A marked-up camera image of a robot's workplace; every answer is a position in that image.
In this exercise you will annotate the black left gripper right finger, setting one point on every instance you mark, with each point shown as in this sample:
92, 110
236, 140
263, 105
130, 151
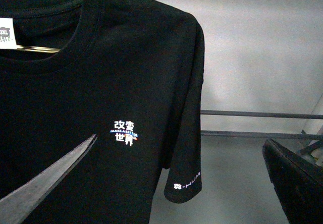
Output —
297, 183

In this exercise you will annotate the grey metal drying rack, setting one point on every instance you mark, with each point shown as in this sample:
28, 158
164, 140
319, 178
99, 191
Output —
249, 124

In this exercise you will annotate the black printed t-shirt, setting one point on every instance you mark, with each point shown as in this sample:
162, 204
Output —
129, 71

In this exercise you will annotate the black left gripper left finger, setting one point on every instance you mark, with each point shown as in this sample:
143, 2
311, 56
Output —
16, 206

